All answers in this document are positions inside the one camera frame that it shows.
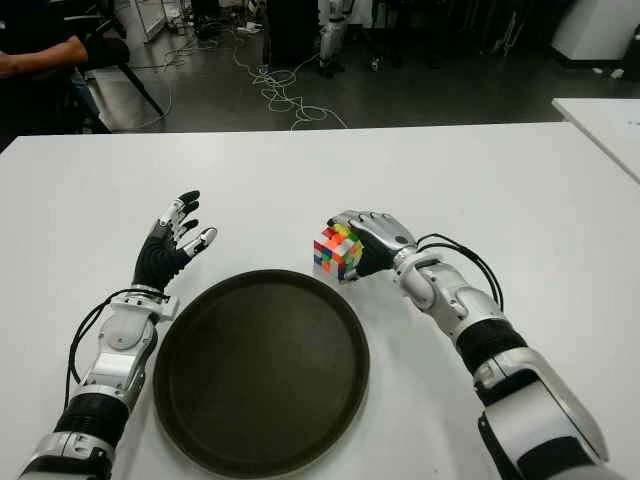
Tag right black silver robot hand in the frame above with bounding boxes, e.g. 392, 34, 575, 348
325, 209, 419, 284

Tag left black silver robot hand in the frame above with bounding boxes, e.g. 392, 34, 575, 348
131, 189, 219, 294

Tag multicoloured Rubik's cube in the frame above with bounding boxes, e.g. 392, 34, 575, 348
313, 222, 365, 284

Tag bystander's bare forearm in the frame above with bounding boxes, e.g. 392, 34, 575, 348
0, 35, 89, 79

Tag dark brown round plate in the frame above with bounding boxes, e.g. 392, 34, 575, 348
152, 268, 372, 479

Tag black chair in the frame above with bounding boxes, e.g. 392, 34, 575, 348
74, 4, 166, 134

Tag white humanoid robot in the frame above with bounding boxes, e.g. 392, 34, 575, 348
317, 0, 351, 79

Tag black cabinet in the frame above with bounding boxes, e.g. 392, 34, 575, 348
267, 0, 321, 69

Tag silver folding metal stand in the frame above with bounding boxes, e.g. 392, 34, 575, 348
489, 9, 519, 57

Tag white board panel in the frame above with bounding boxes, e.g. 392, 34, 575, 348
113, 0, 169, 46

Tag white side table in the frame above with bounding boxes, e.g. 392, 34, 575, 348
551, 97, 640, 184

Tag seated person black clothes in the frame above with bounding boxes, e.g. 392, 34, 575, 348
0, 0, 101, 134

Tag white cabinet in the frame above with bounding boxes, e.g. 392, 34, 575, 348
549, 0, 640, 64

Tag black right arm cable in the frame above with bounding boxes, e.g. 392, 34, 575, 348
414, 232, 504, 314

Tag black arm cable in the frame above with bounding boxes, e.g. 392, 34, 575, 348
414, 232, 504, 314
66, 287, 169, 406

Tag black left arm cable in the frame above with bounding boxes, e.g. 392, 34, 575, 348
66, 287, 169, 406

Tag white tangled floor cable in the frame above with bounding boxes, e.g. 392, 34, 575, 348
230, 29, 349, 132

